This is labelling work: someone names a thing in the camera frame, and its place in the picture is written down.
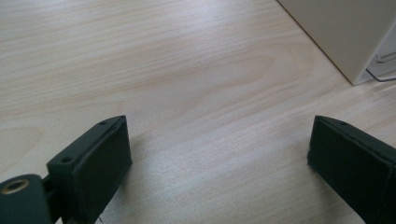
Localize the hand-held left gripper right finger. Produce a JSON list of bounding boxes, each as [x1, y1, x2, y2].
[[306, 115, 396, 224]]

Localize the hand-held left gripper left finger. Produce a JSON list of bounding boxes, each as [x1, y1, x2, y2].
[[46, 115, 134, 224]]

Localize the dark cable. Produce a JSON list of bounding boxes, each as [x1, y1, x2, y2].
[[364, 68, 396, 83]]

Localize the beige cabinet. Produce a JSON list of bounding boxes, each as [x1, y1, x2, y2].
[[276, 0, 396, 87]]

